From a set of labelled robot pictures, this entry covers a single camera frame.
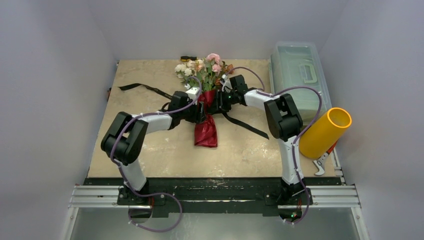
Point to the clear plastic storage box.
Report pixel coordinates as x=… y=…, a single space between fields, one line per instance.
x=298 y=64

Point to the yellow cylinder vase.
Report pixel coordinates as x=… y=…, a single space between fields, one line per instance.
x=326 y=131

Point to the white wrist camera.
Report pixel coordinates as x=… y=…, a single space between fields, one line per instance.
x=192 y=91
x=225 y=84

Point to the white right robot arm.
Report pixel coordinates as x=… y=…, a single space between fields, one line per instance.
x=283 y=120

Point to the yellow black screwdriver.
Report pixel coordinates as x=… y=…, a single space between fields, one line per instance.
x=184 y=58

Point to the black printed ribbon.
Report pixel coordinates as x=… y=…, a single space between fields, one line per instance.
x=145 y=87

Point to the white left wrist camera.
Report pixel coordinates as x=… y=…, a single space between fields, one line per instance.
x=192 y=91

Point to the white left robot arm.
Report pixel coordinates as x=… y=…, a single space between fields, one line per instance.
x=124 y=139

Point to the aluminium frame rail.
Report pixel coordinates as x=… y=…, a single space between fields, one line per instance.
x=96 y=196

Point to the red paper flower bouquet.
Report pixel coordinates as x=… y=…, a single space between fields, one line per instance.
x=208 y=70

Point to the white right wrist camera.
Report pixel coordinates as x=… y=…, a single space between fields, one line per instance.
x=225 y=84

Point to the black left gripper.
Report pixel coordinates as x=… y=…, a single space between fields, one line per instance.
x=198 y=116

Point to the black table edge rail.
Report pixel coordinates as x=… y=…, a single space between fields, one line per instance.
x=172 y=188

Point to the red handled pliers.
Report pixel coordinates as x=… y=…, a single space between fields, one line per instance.
x=320 y=163

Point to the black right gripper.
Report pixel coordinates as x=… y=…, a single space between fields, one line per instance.
x=216 y=105

